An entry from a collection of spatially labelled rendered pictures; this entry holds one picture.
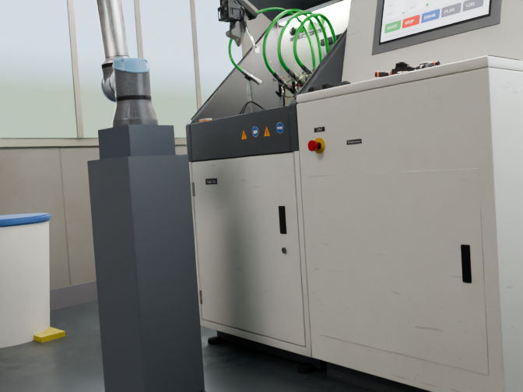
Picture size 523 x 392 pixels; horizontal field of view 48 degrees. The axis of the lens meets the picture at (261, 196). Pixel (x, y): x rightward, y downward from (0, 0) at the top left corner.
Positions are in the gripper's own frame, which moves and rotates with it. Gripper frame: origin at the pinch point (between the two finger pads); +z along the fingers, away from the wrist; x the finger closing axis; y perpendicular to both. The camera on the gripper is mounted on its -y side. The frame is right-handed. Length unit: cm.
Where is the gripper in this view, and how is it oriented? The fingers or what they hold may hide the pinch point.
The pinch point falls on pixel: (240, 43)
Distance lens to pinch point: 234.8
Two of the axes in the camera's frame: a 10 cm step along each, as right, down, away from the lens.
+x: 6.4, -0.1, -7.7
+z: 0.7, 10.0, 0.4
